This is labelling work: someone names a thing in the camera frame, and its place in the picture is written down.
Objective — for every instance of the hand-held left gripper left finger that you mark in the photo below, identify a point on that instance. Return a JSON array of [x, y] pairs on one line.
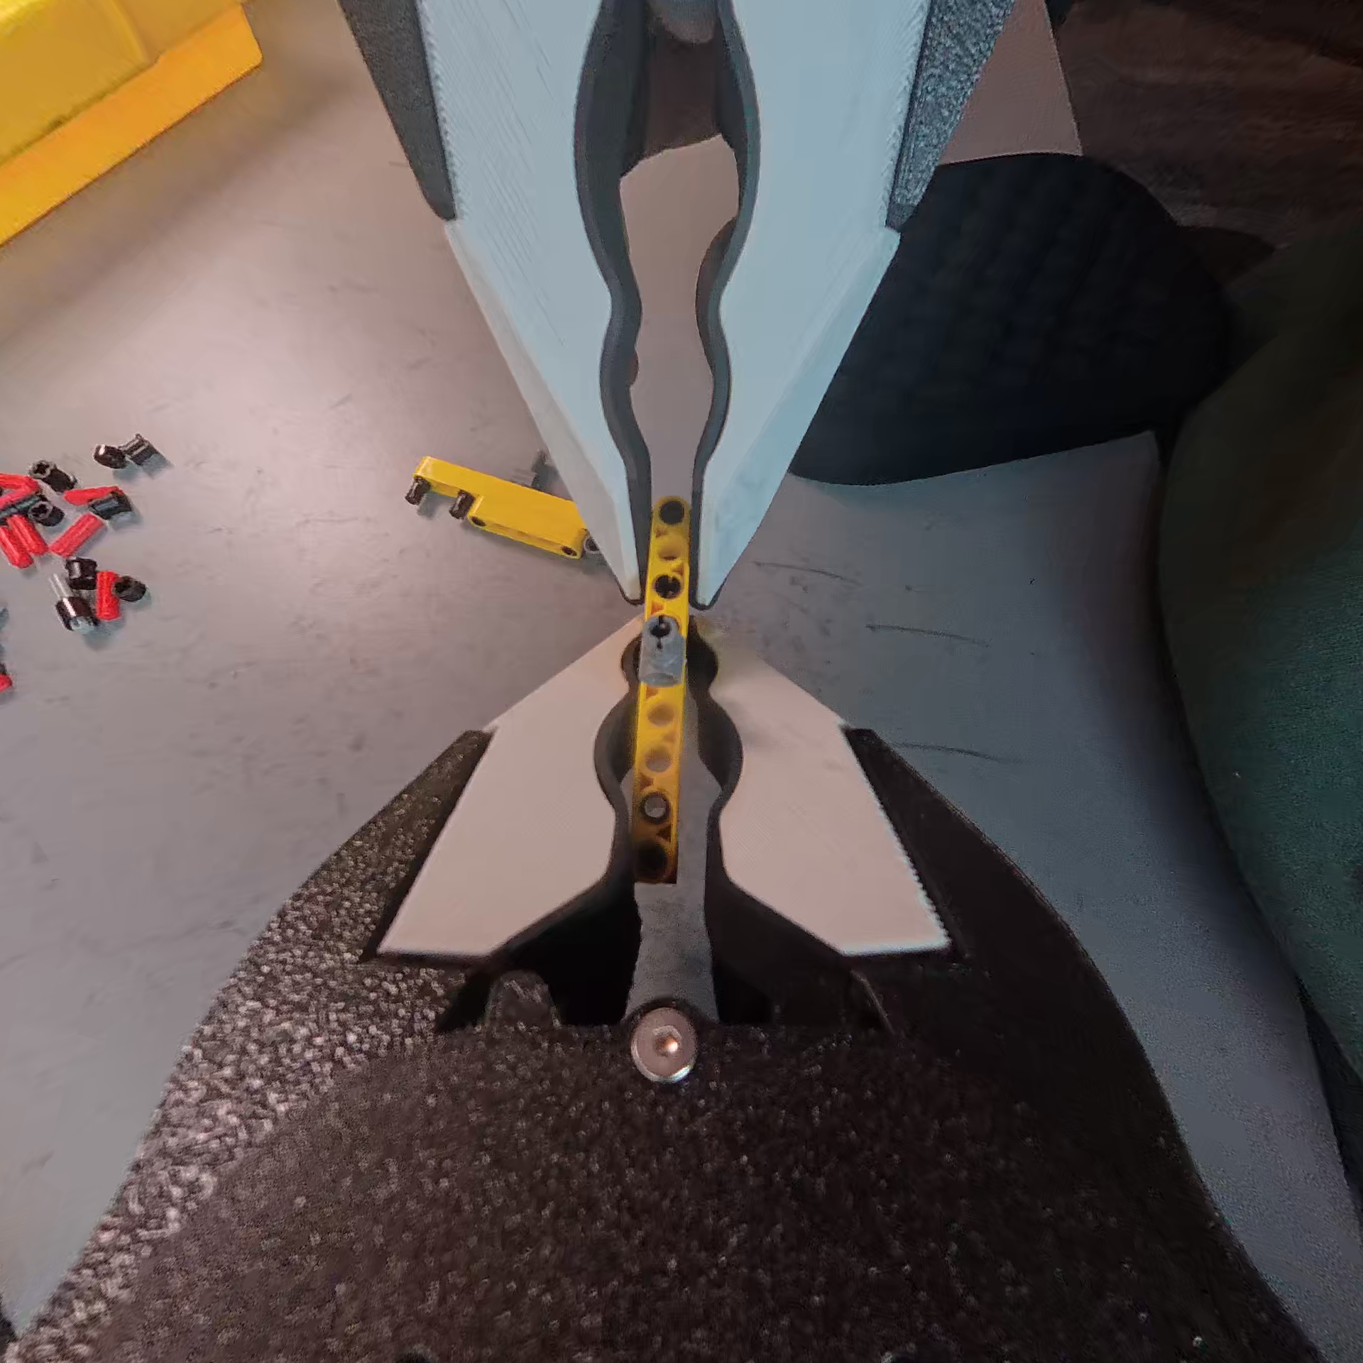
[[524, 838]]

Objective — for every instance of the person's green hoodie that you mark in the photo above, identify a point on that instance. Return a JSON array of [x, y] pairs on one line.
[[1279, 638]]

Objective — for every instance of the yellow plastic bin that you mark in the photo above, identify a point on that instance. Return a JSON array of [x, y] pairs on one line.
[[109, 105]]

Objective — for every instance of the pile of small lego parts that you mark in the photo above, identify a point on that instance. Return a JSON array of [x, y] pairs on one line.
[[83, 529]]

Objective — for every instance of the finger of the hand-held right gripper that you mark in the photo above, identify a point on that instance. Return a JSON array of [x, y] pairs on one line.
[[510, 210], [818, 210]]

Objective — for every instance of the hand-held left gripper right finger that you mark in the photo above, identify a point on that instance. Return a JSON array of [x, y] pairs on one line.
[[810, 830]]

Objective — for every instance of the yellow lego beam assembly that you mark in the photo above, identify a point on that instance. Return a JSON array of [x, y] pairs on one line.
[[510, 508], [656, 766]]

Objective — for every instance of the black padded wrist rest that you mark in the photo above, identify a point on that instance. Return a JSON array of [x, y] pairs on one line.
[[1012, 321]]

